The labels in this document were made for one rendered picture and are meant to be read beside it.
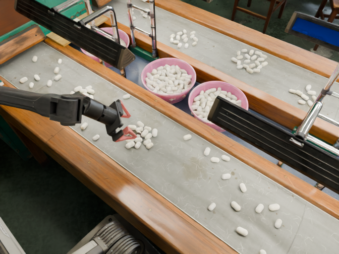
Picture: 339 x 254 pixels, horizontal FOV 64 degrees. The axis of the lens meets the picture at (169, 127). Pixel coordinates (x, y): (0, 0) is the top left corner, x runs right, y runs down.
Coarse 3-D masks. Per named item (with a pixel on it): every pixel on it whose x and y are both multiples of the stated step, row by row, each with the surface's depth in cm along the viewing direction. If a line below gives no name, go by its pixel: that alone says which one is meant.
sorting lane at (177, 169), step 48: (48, 48) 149; (96, 96) 127; (96, 144) 111; (192, 144) 111; (192, 192) 99; (240, 192) 99; (288, 192) 99; (240, 240) 89; (288, 240) 89; (336, 240) 89
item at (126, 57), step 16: (16, 0) 113; (32, 0) 108; (32, 16) 110; (48, 16) 105; (64, 16) 101; (64, 32) 102; (80, 32) 98; (96, 32) 95; (96, 48) 96; (112, 48) 92; (112, 64) 94; (128, 64) 95
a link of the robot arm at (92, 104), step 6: (84, 102) 81; (90, 102) 80; (96, 102) 82; (84, 108) 80; (90, 108) 80; (96, 108) 81; (102, 108) 83; (84, 114) 80; (90, 114) 81; (96, 114) 82; (102, 114) 84
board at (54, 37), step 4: (92, 12) 164; (80, 16) 161; (84, 16) 161; (100, 16) 161; (96, 20) 159; (100, 20) 159; (104, 20) 159; (88, 24) 156; (96, 24) 156; (52, 32) 152; (48, 36) 149; (52, 36) 149; (56, 36) 149; (60, 36) 149; (52, 40) 149; (56, 40) 147; (60, 40) 147; (64, 40) 147; (60, 44) 146; (64, 44) 145
